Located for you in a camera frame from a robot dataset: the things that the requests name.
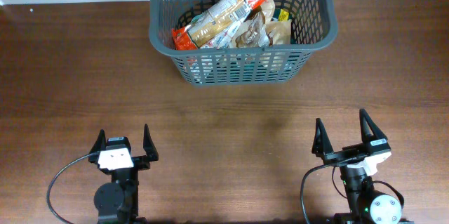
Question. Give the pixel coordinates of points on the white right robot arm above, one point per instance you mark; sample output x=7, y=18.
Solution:
x=370, y=201

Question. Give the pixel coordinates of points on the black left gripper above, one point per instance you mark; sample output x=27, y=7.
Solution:
x=143, y=163

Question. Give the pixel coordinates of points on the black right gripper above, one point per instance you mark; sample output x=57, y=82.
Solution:
x=347, y=154

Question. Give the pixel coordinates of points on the grey plastic basket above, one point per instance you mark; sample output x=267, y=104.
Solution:
x=313, y=27

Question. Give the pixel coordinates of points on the beige noodle packet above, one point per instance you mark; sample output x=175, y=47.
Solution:
x=273, y=33

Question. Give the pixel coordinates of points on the light blue white tube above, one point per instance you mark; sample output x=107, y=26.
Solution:
x=198, y=19

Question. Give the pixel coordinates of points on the orange spaghetti packet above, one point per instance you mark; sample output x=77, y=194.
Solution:
x=219, y=16

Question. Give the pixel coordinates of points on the green coffee bag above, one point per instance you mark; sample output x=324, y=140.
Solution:
x=281, y=15

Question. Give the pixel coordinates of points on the brown white snack bag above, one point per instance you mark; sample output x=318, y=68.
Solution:
x=252, y=32

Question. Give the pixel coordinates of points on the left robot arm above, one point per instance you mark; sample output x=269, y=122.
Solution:
x=117, y=201

